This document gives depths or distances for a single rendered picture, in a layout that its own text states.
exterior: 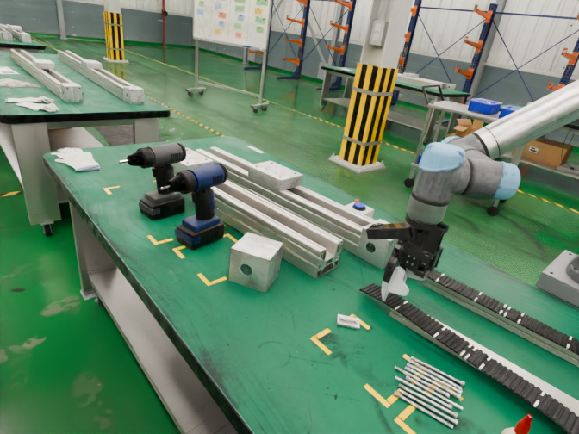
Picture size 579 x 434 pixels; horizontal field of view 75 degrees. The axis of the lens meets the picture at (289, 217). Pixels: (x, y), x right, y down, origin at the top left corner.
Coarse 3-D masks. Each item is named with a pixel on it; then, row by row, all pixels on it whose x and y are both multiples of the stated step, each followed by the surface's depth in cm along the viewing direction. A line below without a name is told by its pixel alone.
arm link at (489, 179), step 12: (468, 156) 79; (480, 156) 77; (480, 168) 73; (492, 168) 73; (504, 168) 73; (516, 168) 74; (480, 180) 72; (492, 180) 72; (504, 180) 73; (516, 180) 73; (468, 192) 74; (480, 192) 74; (492, 192) 74; (504, 192) 74
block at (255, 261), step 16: (240, 240) 93; (256, 240) 94; (272, 240) 95; (240, 256) 89; (256, 256) 88; (272, 256) 88; (240, 272) 91; (256, 272) 89; (272, 272) 92; (256, 288) 91
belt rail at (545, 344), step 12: (432, 288) 101; (444, 288) 99; (456, 300) 97; (468, 300) 95; (480, 312) 94; (492, 312) 92; (504, 324) 91; (516, 324) 89; (528, 336) 88; (540, 336) 86; (552, 348) 85; (564, 348) 83; (576, 360) 83
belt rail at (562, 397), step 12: (396, 312) 88; (408, 324) 86; (444, 348) 82; (480, 348) 79; (504, 360) 77; (516, 372) 74; (528, 372) 75; (540, 384) 72; (552, 396) 70; (564, 396) 71; (576, 408) 68
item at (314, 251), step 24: (216, 192) 119; (240, 192) 122; (240, 216) 113; (264, 216) 108; (288, 216) 110; (288, 240) 102; (312, 240) 106; (336, 240) 101; (312, 264) 99; (336, 264) 105
